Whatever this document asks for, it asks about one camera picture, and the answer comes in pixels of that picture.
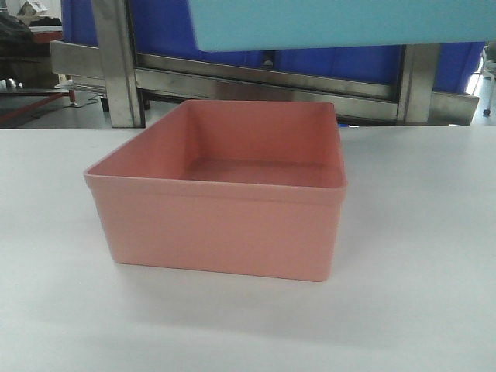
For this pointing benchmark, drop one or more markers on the pink plastic box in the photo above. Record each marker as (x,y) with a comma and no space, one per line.
(238,187)

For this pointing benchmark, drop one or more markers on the light blue plastic box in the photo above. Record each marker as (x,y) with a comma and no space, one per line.
(282,25)

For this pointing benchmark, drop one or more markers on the blue crate on shelf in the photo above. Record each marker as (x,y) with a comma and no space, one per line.
(164,28)

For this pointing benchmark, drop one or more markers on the stainless steel shelf rack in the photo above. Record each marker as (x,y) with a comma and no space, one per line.
(129,80)

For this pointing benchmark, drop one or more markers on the red metal frame table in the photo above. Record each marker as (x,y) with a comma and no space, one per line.
(27,80)

